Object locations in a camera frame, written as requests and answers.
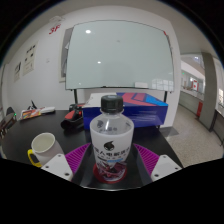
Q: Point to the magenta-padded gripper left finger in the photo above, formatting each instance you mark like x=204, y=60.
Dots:
x=75, y=160

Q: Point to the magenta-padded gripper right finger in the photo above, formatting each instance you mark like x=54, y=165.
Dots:
x=148, y=159

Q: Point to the clear bottle with white label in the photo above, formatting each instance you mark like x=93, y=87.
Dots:
x=111, y=140

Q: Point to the black and red tool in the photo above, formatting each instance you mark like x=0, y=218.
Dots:
x=72, y=119

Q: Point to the blue cardboard box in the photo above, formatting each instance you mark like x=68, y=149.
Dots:
x=146, y=111

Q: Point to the small white object on table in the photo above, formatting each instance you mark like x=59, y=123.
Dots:
x=48, y=109

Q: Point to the colourful flat book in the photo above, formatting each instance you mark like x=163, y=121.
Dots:
x=30, y=114

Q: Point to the red fire extinguisher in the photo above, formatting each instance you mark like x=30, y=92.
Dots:
x=200, y=109

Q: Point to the large whiteboard on stand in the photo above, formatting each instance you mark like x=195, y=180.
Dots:
x=120, y=55

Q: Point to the small white wall poster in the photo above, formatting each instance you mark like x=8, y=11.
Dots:
x=17, y=71

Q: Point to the large white wall poster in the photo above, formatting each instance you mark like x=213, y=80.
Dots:
x=30, y=58

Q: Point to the red wall sign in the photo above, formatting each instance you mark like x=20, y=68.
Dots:
x=55, y=29

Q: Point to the white wall-mounted device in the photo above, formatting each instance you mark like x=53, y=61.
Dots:
x=56, y=19

